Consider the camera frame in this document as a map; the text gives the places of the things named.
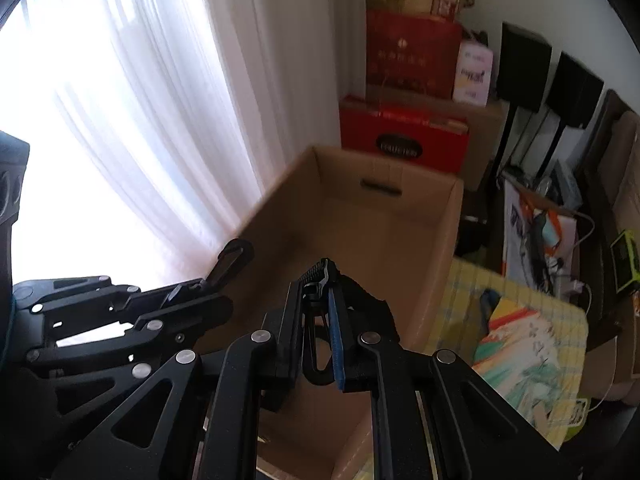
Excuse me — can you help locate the painted paper hand fan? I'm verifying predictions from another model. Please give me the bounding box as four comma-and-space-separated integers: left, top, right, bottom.
472, 288, 588, 448

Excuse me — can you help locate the yellow plaid tablecloth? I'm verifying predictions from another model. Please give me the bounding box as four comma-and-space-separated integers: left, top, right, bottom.
344, 257, 587, 480

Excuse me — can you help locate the open cardboard box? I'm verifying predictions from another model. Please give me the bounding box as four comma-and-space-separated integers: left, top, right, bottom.
196, 146, 463, 479

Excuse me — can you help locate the white sheer curtain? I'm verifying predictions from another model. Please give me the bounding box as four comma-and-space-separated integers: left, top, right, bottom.
1, 0, 364, 288

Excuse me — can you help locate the white paper bag with items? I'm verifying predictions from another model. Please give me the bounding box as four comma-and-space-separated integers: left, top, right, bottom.
500, 177, 584, 298

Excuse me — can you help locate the red gift box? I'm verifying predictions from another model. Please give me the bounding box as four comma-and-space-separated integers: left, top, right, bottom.
340, 96, 470, 174

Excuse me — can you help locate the large brown cardboard box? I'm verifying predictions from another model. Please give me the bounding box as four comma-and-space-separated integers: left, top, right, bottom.
367, 84, 508, 191

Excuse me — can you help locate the red gift bag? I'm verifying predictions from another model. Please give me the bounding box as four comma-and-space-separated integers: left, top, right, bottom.
366, 10, 463, 100

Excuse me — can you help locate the green yellow radio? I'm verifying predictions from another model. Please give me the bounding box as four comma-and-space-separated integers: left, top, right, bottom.
611, 230, 640, 294

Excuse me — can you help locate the white pink box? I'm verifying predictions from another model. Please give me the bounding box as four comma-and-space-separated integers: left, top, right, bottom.
452, 40, 494, 107

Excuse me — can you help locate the left black speaker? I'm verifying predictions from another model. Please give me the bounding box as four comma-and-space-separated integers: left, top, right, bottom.
495, 22, 552, 164

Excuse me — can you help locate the black speaker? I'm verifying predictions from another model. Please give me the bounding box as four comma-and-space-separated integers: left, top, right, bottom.
535, 51, 604, 183
495, 22, 552, 164

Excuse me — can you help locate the right black speaker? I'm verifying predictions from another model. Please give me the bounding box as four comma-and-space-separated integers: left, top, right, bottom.
535, 51, 604, 183

